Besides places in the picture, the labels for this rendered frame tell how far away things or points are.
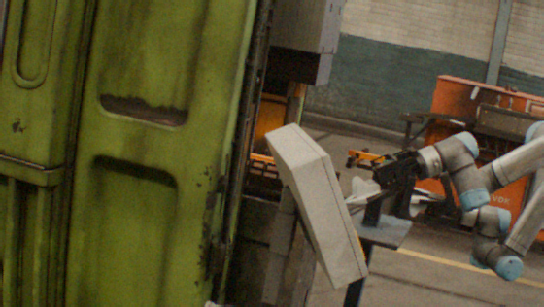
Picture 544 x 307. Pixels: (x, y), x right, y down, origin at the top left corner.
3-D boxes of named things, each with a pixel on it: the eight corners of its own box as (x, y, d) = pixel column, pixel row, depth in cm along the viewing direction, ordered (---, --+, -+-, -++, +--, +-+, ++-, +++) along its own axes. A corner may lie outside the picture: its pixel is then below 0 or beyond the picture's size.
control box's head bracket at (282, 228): (323, 250, 152) (333, 194, 150) (310, 267, 140) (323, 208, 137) (279, 239, 155) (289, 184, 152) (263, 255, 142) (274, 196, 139)
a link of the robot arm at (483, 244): (480, 274, 184) (489, 240, 182) (462, 260, 195) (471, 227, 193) (500, 275, 186) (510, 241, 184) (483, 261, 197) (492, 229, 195)
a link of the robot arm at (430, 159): (433, 169, 163) (446, 177, 155) (418, 175, 162) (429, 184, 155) (425, 142, 161) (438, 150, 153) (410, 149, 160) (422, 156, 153)
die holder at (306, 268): (309, 301, 233) (333, 186, 224) (283, 344, 197) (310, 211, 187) (169, 262, 245) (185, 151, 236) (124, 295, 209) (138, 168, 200)
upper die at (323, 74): (327, 83, 204) (333, 53, 202) (315, 85, 185) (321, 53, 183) (205, 59, 213) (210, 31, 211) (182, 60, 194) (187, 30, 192)
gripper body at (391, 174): (366, 161, 159) (409, 144, 160) (376, 192, 162) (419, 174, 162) (376, 169, 152) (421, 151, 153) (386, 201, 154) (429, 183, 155)
